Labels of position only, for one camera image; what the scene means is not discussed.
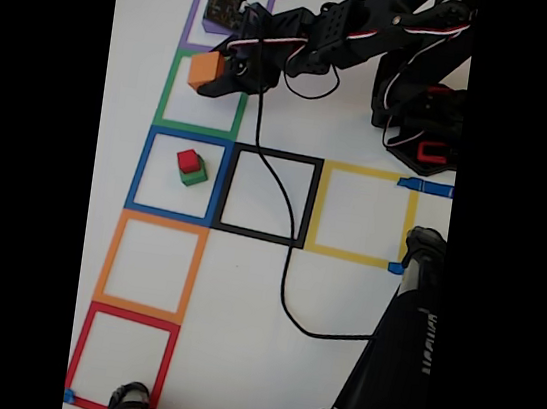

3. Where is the green cube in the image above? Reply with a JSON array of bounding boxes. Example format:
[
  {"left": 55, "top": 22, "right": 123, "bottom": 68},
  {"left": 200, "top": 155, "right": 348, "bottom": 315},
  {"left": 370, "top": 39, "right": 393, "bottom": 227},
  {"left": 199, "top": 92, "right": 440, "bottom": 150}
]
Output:
[{"left": 177, "top": 154, "right": 212, "bottom": 191}]

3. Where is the small red cube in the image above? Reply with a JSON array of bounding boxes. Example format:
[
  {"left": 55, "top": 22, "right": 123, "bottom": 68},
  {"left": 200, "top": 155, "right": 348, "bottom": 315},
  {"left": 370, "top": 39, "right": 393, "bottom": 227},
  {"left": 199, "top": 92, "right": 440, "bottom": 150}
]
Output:
[{"left": 174, "top": 147, "right": 204, "bottom": 177}]

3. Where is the orange square frame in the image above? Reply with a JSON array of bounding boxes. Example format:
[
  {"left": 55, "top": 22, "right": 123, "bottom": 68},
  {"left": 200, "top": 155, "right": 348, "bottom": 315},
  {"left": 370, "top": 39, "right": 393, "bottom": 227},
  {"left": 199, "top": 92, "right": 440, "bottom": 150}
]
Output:
[{"left": 90, "top": 205, "right": 212, "bottom": 328}]

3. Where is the black square frame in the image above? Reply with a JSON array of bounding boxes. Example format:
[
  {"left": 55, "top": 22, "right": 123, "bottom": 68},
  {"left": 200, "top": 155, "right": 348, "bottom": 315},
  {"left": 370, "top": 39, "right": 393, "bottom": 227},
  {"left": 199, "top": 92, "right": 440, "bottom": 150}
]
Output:
[{"left": 208, "top": 139, "right": 326, "bottom": 251}]

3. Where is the yellow square frame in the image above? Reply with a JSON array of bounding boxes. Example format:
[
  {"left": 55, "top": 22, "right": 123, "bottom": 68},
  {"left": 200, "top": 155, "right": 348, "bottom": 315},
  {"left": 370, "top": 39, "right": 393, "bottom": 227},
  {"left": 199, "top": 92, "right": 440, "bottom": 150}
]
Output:
[{"left": 302, "top": 158, "right": 423, "bottom": 273}]

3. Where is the purple square frame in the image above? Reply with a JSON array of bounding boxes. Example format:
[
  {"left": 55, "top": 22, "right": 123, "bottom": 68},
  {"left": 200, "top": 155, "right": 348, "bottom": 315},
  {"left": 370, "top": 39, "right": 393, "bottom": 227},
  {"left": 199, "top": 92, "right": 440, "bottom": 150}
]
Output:
[{"left": 177, "top": 0, "right": 277, "bottom": 63}]

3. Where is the black gripper camera board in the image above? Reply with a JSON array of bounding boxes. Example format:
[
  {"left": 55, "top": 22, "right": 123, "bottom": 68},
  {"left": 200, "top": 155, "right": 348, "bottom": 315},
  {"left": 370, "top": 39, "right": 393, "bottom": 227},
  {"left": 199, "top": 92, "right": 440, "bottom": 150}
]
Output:
[{"left": 201, "top": 0, "right": 254, "bottom": 35}]

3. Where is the red square frame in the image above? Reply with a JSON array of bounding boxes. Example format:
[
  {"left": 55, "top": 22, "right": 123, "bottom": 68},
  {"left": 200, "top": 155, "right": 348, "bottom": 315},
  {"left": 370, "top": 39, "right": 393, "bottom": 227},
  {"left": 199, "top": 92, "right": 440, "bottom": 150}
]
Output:
[{"left": 62, "top": 298, "right": 184, "bottom": 409}]

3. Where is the green square frame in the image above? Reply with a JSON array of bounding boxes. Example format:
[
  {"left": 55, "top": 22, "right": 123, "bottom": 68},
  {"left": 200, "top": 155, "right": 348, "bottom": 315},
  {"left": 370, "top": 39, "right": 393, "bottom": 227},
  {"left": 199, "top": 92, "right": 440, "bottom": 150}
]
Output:
[{"left": 150, "top": 46, "right": 258, "bottom": 144}]

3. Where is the orange cube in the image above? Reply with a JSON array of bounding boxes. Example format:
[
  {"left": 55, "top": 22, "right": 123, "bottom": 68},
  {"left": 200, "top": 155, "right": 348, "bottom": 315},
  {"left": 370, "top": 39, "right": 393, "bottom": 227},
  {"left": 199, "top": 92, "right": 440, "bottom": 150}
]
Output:
[{"left": 186, "top": 48, "right": 228, "bottom": 94}]

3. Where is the blue square frame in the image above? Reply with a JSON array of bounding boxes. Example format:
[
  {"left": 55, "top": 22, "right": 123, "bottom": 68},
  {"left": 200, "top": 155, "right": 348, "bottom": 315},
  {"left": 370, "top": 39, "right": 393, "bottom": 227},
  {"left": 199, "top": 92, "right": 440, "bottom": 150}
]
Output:
[{"left": 123, "top": 123, "right": 237, "bottom": 229}]

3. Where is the black camera tripod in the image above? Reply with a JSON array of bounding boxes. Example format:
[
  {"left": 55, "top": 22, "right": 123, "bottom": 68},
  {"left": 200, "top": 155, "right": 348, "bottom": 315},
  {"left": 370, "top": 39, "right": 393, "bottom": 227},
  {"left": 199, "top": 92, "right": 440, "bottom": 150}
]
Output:
[{"left": 105, "top": 188, "right": 450, "bottom": 409}]

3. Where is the black camera cable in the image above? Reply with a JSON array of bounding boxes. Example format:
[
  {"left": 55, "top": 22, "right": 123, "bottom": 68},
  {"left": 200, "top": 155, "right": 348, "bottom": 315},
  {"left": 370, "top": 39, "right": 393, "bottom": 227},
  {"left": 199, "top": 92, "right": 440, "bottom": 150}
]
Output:
[{"left": 225, "top": 36, "right": 415, "bottom": 348}]

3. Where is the purple cube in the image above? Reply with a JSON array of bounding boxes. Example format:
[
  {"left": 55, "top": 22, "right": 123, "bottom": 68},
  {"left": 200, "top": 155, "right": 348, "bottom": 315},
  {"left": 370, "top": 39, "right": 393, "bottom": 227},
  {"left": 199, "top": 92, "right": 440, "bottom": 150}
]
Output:
[{"left": 200, "top": 21, "right": 228, "bottom": 37}]

